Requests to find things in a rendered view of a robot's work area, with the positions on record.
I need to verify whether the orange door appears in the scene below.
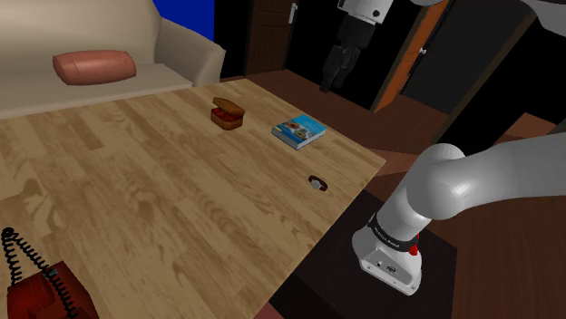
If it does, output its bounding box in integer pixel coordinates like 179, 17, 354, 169
370, 0, 451, 114

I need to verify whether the blue book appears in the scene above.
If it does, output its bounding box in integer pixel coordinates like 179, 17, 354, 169
271, 114, 327, 151

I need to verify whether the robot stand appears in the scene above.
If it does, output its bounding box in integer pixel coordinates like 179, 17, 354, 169
268, 189, 458, 319

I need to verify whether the red corded telephone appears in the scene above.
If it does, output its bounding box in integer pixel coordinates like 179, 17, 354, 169
0, 227, 101, 319

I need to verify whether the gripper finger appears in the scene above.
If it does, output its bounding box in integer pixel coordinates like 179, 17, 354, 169
319, 44, 346, 93
334, 47, 362, 90

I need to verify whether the dark brown door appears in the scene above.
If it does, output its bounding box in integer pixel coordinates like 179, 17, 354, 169
242, 0, 300, 77

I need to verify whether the beige sofa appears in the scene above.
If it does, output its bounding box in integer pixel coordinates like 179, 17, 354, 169
0, 0, 227, 120

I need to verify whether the pink cylindrical cushion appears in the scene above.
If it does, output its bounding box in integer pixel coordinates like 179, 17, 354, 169
52, 50, 137, 86

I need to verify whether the brown strap wristwatch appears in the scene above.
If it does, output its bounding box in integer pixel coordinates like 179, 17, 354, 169
307, 174, 329, 193

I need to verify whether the open brown wooden box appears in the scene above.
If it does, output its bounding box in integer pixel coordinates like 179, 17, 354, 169
210, 97, 247, 131

